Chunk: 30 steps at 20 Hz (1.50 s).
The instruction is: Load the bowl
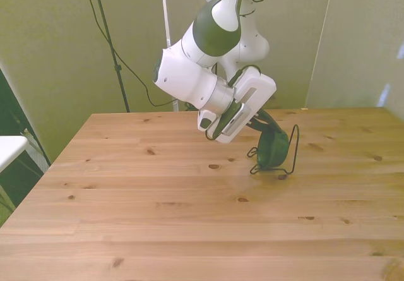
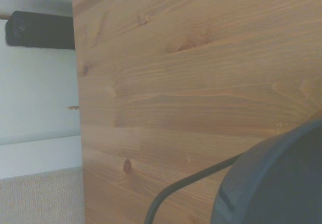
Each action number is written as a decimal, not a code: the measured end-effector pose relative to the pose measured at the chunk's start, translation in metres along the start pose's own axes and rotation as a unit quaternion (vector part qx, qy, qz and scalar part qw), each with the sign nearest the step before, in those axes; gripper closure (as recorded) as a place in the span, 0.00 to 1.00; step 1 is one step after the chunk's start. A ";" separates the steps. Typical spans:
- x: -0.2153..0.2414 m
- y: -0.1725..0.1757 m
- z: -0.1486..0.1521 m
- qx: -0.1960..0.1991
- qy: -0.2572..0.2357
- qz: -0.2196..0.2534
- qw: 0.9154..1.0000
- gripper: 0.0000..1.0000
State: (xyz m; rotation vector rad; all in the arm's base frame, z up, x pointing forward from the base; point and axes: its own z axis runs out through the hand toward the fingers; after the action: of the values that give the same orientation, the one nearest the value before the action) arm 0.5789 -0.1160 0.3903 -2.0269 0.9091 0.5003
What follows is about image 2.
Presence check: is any dark blue bowl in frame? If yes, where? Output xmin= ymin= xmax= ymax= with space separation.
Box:
xmin=211 ymin=119 xmax=322 ymax=224

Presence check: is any black box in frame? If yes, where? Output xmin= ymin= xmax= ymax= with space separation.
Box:
xmin=5 ymin=10 xmax=76 ymax=51

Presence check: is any black wire dish rack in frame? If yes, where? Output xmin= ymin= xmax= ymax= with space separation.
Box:
xmin=143 ymin=151 xmax=246 ymax=224

